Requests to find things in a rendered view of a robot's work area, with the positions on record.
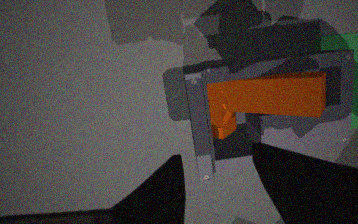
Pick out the orange l-shaped part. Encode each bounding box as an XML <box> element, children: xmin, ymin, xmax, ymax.
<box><xmin>207</xmin><ymin>71</ymin><xmax>326</xmax><ymax>139</ymax></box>

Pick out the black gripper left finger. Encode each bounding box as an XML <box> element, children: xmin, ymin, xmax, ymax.
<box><xmin>0</xmin><ymin>155</ymin><xmax>186</xmax><ymax>224</ymax></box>

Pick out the grey tray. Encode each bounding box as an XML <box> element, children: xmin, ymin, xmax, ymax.
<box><xmin>183</xmin><ymin>32</ymin><xmax>358</xmax><ymax>184</ymax></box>

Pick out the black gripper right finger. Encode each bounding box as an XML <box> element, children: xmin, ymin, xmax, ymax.
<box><xmin>252</xmin><ymin>142</ymin><xmax>358</xmax><ymax>224</ymax></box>

